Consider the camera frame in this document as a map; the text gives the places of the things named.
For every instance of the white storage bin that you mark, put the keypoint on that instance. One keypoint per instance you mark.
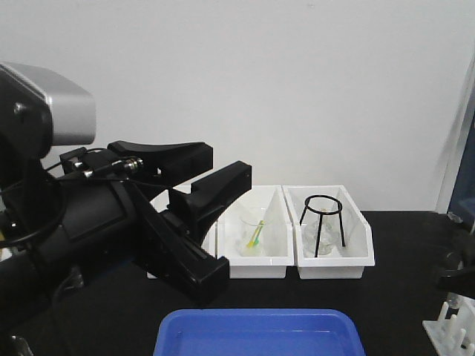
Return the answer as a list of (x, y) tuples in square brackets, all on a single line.
[(263, 201), (187, 220), (343, 263)]

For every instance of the glass alcohol lamp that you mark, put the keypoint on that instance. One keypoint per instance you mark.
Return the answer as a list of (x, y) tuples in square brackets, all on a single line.
[(328, 239)]

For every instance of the white test tube rack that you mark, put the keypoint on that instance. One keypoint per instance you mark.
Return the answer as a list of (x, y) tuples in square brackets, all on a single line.
[(453, 334)]

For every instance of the glass beaker in middle bin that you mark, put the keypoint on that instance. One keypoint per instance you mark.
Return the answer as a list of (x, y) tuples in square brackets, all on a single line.
[(246, 220)]

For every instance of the blue plastic tray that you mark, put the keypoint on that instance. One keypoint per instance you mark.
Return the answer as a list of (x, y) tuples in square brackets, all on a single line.
[(258, 332)]

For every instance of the white right storage bin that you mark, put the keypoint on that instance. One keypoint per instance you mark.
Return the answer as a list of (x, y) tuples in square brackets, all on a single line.
[(343, 263)]

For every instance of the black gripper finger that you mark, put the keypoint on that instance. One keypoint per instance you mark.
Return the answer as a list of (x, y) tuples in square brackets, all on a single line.
[(167, 164), (151, 227)]

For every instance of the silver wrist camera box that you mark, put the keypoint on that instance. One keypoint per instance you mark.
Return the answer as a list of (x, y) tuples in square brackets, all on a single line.
[(72, 108)]

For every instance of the white middle storage bin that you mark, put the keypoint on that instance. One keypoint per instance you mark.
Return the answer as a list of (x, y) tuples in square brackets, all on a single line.
[(263, 201)]

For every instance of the yellow green plastic spatulas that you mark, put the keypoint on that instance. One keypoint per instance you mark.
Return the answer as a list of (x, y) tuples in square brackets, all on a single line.
[(254, 234)]

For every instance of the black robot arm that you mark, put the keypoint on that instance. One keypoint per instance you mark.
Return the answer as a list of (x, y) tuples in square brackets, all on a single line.
[(34, 203)]

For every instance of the black wire tripod stand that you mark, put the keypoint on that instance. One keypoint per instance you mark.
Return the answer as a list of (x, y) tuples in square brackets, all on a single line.
[(320, 207)]

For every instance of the white left storage bin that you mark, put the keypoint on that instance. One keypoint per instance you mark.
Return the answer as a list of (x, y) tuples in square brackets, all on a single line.
[(187, 220)]

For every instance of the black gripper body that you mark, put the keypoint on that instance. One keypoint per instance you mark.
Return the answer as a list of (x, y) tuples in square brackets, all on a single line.
[(99, 229)]

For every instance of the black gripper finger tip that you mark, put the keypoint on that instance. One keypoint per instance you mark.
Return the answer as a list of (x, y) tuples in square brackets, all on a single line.
[(456, 273)]

